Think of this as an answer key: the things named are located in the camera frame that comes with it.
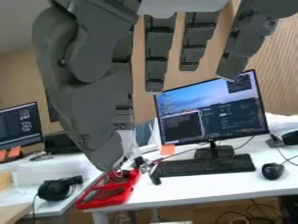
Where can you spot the dark-screen computer monitor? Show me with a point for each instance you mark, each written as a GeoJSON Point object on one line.
{"type": "Point", "coordinates": [17, 126]}

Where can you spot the small black object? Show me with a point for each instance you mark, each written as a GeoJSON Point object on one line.
{"type": "Point", "coordinates": [154, 177]}

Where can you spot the black keyboard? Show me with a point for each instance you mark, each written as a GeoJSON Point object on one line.
{"type": "Point", "coordinates": [203, 165]}

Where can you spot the computer monitor on black stand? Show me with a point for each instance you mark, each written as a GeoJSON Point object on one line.
{"type": "Point", "coordinates": [221, 110]}

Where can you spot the black headphones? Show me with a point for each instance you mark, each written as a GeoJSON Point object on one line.
{"type": "Point", "coordinates": [54, 189]}

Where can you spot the white desk with headphones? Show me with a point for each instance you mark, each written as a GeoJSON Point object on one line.
{"type": "Point", "coordinates": [26, 203]}

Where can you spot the orange sticky note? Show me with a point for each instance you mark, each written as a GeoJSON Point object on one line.
{"type": "Point", "coordinates": [167, 149]}

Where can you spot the red tray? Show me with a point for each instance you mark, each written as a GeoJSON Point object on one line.
{"type": "Point", "coordinates": [108, 191]}

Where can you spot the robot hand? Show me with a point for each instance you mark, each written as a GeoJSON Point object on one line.
{"type": "Point", "coordinates": [84, 100]}

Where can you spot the black computer mouse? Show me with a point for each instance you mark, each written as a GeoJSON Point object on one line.
{"type": "Point", "coordinates": [271, 171]}

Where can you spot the white desk with keyboard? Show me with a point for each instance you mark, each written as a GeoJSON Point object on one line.
{"type": "Point", "coordinates": [207, 190]}

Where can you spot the black bag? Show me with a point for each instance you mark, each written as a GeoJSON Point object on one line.
{"type": "Point", "coordinates": [60, 143]}

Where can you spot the wooden block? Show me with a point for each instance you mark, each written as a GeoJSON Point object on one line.
{"type": "Point", "coordinates": [4, 180]}

